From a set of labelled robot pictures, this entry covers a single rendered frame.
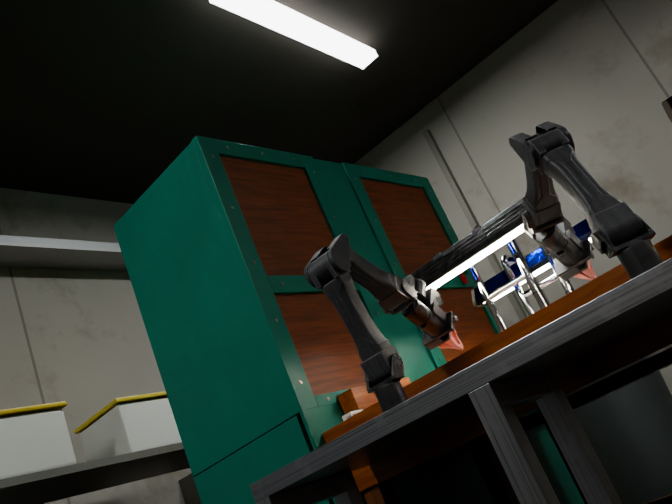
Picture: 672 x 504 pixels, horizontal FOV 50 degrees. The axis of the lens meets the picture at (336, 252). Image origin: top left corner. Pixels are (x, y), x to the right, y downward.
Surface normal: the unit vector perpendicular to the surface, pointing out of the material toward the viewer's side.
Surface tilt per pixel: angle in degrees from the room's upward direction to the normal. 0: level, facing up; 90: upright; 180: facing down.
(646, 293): 90
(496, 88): 90
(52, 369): 90
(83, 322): 90
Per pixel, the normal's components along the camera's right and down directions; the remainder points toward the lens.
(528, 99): -0.61, -0.05
